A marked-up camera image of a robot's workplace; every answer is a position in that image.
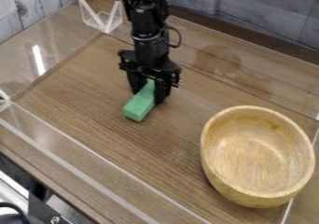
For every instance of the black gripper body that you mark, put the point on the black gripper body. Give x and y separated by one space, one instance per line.
150 59

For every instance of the clear acrylic corner bracket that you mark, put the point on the clear acrylic corner bracket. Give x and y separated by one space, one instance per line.
103 21

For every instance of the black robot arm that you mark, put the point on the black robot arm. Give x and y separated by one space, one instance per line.
147 15

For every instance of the wooden bowl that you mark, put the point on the wooden bowl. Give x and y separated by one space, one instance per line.
257 156

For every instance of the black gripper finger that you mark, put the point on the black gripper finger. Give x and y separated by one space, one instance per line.
136 80
162 90

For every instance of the black metal mount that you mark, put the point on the black metal mount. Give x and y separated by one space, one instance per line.
42 214

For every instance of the clear acrylic enclosure wall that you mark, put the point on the clear acrylic enclosure wall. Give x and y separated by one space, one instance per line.
132 172

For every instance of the green rectangular block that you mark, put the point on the green rectangular block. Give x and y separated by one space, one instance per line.
142 103

